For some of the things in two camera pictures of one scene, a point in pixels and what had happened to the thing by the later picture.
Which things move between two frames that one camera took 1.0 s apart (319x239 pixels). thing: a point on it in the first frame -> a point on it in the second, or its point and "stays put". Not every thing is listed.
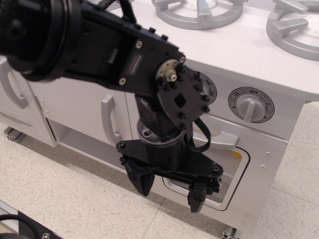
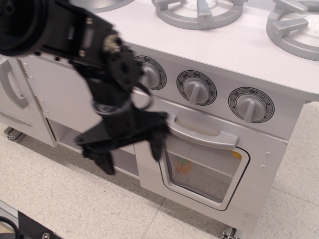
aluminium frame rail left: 18,137 stays put
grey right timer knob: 251,104 stays put
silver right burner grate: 277,30 stays put
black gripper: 174,160 -> 121,124
